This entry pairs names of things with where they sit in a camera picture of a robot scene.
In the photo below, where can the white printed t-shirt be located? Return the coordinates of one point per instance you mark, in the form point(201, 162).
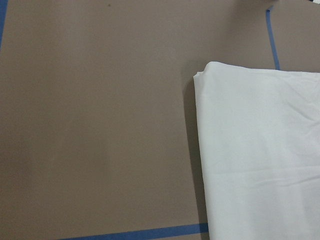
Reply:
point(259, 141)

